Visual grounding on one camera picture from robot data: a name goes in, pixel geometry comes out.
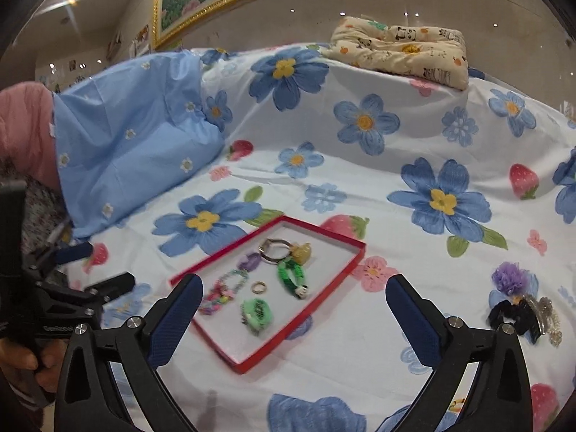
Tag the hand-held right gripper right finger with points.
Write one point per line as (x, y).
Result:
(414, 319)

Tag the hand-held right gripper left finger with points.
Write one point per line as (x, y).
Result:
(180, 310)

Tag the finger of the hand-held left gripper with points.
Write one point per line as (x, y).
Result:
(112, 285)
(74, 252)

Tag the green round hair clip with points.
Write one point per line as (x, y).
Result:
(257, 317)

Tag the red shallow tray box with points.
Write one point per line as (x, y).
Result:
(315, 252)

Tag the person's left forearm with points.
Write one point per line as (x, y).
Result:
(20, 393)

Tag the person's left hand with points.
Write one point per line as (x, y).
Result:
(49, 357)

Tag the grey patterned cloth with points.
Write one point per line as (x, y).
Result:
(40, 216)

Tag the black hair clip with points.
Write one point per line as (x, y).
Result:
(513, 317)

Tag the gold wrist watch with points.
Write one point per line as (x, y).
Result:
(272, 252)

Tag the yellow hair claw clip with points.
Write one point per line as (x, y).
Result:
(302, 253)

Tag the pink cloth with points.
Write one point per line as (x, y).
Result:
(24, 130)

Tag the blue flowered pillow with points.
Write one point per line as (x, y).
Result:
(135, 135)

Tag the silver pearl hair clip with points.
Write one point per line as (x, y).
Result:
(549, 319)

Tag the floral printed bedsheet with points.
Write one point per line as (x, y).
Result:
(360, 180)

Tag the cream animal print quilt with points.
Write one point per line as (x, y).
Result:
(405, 49)

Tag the small wall picture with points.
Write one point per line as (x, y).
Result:
(141, 38)

